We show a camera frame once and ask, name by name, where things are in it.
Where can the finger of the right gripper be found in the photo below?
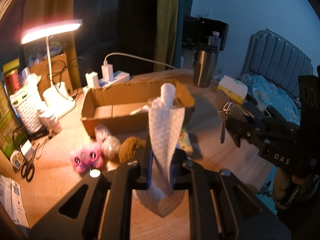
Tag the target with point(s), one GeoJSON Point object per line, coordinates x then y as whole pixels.
{"type": "Point", "coordinates": [265, 117]}
{"type": "Point", "coordinates": [254, 131]}

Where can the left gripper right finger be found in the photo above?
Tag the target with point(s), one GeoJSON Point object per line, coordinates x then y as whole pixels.
{"type": "Point", "coordinates": [212, 208]}

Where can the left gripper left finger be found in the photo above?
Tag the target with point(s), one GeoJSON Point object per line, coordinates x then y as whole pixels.
{"type": "Point", "coordinates": [132, 175]}

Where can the brown fuzzy plush ball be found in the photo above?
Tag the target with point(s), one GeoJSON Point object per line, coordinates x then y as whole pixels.
{"type": "Point", "coordinates": [129, 148]}

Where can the clear bubble wrap bundle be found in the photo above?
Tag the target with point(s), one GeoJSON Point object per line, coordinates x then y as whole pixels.
{"type": "Point", "coordinates": [110, 144]}

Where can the pink plush toy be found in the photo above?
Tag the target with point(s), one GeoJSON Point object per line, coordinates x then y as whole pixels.
{"type": "Point", "coordinates": [89, 155]}

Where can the cartoon tissue pack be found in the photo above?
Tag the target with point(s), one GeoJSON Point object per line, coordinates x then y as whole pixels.
{"type": "Point", "coordinates": [184, 142]}

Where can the white paper towel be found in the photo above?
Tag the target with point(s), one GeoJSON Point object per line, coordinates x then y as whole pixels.
{"type": "Point", "coordinates": [165, 124]}

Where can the blue blanket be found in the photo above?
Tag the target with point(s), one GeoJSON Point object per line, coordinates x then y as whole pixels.
{"type": "Point", "coordinates": [270, 95]}

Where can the yellow white sponge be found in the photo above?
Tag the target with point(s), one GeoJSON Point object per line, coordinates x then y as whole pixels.
{"type": "Point", "coordinates": [234, 89]}

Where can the grey bed headboard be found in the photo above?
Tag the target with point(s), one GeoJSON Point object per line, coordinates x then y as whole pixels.
{"type": "Point", "coordinates": [277, 60]}

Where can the cardboard box tray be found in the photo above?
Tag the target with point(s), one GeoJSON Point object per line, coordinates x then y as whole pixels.
{"type": "Point", "coordinates": [112, 106]}

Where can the steel tumbler cup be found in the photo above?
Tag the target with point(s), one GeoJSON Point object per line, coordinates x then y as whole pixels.
{"type": "Point", "coordinates": [205, 64]}

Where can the plastic water bottle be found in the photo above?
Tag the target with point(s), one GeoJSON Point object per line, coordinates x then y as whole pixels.
{"type": "Point", "coordinates": [214, 40]}

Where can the white power strip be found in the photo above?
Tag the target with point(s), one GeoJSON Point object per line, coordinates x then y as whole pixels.
{"type": "Point", "coordinates": [118, 77]}

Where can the small white bottle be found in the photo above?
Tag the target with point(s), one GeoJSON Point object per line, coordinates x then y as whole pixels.
{"type": "Point", "coordinates": [53, 121]}

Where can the black monitor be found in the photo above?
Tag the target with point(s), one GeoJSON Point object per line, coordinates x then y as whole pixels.
{"type": "Point", "coordinates": [198, 30]}

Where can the white square charger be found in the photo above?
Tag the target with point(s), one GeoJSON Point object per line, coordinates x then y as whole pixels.
{"type": "Point", "coordinates": [92, 80]}

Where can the black scissors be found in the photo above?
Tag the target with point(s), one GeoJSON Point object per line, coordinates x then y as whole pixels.
{"type": "Point", "coordinates": [28, 168]}

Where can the white desk lamp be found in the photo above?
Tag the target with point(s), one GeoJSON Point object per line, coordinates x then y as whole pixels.
{"type": "Point", "coordinates": [59, 103]}

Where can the white perforated basket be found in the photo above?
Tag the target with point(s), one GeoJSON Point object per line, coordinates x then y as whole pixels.
{"type": "Point", "coordinates": [25, 101]}

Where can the green tea box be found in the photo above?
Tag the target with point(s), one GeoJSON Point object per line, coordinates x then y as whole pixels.
{"type": "Point", "coordinates": [12, 131]}

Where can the brown cardboard box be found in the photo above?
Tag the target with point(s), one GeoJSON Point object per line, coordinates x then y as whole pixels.
{"type": "Point", "coordinates": [60, 73]}

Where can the yellow curtain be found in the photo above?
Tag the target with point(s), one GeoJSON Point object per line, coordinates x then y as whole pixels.
{"type": "Point", "coordinates": [167, 11]}

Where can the red tin can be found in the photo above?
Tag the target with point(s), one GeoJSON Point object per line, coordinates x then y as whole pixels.
{"type": "Point", "coordinates": [12, 81]}

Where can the white charger with cable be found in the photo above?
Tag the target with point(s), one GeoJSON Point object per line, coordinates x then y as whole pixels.
{"type": "Point", "coordinates": [107, 69]}

